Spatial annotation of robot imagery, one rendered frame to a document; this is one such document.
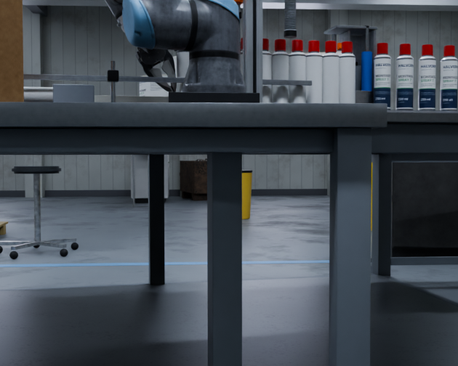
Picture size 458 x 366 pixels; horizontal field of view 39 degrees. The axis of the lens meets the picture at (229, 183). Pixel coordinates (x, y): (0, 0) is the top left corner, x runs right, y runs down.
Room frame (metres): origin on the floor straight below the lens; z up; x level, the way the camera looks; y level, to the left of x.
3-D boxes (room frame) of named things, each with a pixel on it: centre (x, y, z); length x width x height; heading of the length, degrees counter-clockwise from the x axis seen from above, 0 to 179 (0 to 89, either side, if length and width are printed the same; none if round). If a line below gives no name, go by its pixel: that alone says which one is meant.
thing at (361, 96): (2.09, -0.39, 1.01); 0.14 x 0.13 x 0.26; 102
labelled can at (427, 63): (2.04, -0.62, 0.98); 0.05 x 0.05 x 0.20
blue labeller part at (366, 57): (2.05, -0.43, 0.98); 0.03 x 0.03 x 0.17
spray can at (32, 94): (1.80, 0.53, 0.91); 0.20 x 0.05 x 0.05; 100
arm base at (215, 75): (1.53, 0.03, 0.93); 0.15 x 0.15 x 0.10
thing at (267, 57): (1.93, -0.10, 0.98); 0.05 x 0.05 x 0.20
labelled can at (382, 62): (2.01, -0.47, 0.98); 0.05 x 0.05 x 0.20
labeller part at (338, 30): (2.09, -0.39, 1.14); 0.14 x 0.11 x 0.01; 102
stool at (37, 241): (4.97, 1.49, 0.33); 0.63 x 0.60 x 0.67; 0
